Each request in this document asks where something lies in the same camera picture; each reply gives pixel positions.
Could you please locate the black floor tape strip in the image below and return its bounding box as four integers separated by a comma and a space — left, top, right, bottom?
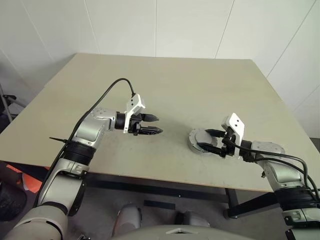
143, 199, 176, 211

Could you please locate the black metal table frame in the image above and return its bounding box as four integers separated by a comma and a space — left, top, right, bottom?
0, 159, 282, 221

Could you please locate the black textured round object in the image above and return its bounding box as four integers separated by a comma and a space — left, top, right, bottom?
0, 183, 27, 222

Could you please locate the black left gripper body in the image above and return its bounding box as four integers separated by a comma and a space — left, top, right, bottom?
128, 113, 145, 136

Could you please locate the grey robot torso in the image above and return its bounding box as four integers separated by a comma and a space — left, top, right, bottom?
109, 224, 214, 240

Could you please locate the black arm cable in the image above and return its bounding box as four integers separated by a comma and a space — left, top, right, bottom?
223, 136, 320, 201
32, 78, 137, 208

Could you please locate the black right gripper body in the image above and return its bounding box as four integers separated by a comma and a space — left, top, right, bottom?
220, 126, 238, 159

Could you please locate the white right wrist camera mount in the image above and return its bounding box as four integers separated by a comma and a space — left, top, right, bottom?
221, 112, 246, 161

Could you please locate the grey robot right leg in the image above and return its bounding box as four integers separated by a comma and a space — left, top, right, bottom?
174, 211, 211, 229

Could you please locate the motor housing with copper coils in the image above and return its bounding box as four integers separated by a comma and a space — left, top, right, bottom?
187, 128, 222, 155

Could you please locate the grey robot left leg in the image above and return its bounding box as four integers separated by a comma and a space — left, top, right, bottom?
113, 203, 143, 237

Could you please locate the orange object under table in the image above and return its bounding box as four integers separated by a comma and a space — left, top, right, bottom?
6, 163, 42, 193

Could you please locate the grey robot leg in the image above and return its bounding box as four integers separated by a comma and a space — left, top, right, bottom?
113, 203, 143, 237
174, 211, 211, 229

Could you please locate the metal tripod stand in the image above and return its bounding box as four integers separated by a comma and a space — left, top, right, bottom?
0, 83, 26, 123

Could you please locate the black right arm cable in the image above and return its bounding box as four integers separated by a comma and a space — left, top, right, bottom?
223, 136, 320, 201

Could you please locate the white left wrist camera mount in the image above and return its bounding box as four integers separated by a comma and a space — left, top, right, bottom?
123, 93, 147, 135

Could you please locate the black zip tie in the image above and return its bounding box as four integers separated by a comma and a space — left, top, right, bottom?
49, 136, 69, 145

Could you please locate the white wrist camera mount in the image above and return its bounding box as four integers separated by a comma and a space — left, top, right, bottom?
221, 112, 246, 161
123, 93, 147, 135

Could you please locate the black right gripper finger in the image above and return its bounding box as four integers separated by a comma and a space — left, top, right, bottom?
196, 141, 224, 157
204, 128, 227, 139

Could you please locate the round silver motor lid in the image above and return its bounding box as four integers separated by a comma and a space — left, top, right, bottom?
192, 128, 219, 149

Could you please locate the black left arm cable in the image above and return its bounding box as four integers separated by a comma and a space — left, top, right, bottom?
32, 78, 137, 208

